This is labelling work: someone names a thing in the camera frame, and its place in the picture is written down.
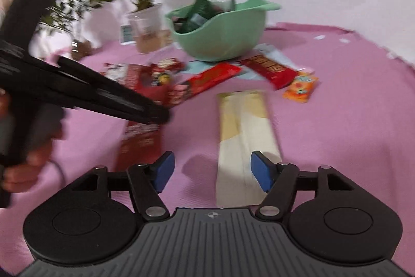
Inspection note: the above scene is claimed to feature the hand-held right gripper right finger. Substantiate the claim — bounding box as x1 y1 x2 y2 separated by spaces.
251 150 355 220

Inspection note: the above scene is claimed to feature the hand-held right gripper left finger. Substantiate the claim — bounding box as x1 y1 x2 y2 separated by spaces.
71 150 176 221

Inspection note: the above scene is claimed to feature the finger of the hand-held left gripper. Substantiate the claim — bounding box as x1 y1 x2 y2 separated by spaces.
58 56 170 121
61 85 168 126

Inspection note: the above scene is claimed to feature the dark red snack packet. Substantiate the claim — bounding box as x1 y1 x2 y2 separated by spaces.
116 64 170 173

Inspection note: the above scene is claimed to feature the cream yellow snack packet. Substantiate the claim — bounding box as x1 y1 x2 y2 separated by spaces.
215 90 283 209

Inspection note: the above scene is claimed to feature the green snack packet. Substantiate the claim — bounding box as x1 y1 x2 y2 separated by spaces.
183 0 222 33

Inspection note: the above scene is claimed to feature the green plastic bowl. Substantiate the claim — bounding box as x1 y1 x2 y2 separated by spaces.
165 0 282 62

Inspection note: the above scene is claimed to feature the person's left hand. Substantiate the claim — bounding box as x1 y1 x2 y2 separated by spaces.
0 130 65 193

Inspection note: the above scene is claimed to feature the plant in glass vase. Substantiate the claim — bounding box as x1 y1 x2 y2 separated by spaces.
37 0 114 61

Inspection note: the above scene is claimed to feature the small white blue card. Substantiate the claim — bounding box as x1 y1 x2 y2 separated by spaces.
121 24 135 44

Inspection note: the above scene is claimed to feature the small red white packet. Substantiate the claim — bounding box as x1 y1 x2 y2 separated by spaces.
150 57 186 76

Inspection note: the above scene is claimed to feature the red patterned snack packet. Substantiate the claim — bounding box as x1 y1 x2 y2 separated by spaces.
169 82 192 106

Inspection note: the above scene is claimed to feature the pink tablecloth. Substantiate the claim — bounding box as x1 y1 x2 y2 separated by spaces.
0 22 415 277

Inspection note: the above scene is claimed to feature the orange snack packet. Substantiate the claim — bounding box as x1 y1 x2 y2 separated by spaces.
282 72 319 103

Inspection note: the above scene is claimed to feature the red packet with gold print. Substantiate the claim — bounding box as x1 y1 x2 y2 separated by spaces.
241 55 298 90

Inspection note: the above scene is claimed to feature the bright red snack bar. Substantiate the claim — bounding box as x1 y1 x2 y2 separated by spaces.
188 62 242 96

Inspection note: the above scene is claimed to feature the white light blue wrapper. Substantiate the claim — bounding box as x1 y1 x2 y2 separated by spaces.
256 43 297 71

